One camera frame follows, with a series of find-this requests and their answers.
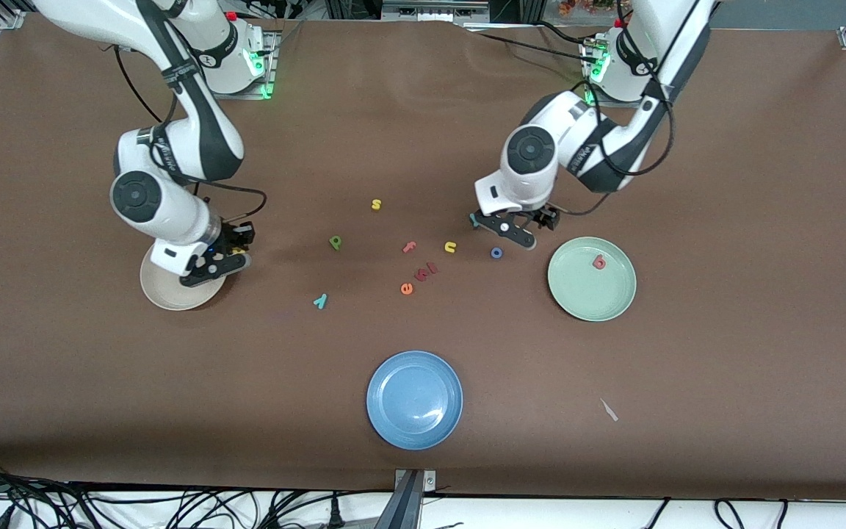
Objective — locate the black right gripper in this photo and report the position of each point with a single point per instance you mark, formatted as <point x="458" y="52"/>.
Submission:
<point x="233" y="236"/>

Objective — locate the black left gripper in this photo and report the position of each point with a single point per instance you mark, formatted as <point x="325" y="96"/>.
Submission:
<point x="543" y="217"/>

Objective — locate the red foam letter b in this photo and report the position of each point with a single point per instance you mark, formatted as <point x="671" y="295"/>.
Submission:
<point x="595" y="258"/>

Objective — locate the green foam letter p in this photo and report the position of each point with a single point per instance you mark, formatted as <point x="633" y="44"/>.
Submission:
<point x="332" y="242"/>

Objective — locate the teal foam letter y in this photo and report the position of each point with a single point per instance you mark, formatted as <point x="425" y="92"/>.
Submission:
<point x="321" y="302"/>

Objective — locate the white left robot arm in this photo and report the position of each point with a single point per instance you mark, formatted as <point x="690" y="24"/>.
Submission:
<point x="515" y="195"/>

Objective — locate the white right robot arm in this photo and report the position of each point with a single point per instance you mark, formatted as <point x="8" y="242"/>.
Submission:
<point x="184" y="217"/>

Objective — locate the light green plate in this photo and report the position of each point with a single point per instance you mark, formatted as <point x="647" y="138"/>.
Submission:
<point x="584" y="294"/>

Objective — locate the beige brown plate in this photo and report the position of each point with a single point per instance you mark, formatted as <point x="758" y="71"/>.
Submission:
<point x="166" y="290"/>

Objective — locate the white paper scrap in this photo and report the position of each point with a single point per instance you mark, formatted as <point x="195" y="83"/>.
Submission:
<point x="609" y="410"/>

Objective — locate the brown table cover sheet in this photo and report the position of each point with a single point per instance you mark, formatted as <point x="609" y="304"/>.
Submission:
<point x="100" y="382"/>

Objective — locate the orange flower decoration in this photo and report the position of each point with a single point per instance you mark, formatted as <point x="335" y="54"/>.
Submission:
<point x="577" y="7"/>

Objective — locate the blue plate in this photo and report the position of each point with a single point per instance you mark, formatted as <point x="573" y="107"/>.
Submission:
<point x="414" y="400"/>

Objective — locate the grey equipment box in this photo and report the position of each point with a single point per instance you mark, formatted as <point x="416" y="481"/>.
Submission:
<point x="430" y="11"/>

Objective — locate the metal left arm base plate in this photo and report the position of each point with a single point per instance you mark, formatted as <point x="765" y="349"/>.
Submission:
<point x="586" y="66"/>

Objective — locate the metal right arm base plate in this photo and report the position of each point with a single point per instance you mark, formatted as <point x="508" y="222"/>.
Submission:
<point x="272" y="66"/>

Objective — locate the metal camera pole bracket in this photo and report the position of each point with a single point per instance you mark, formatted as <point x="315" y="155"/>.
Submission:
<point x="408" y="507"/>

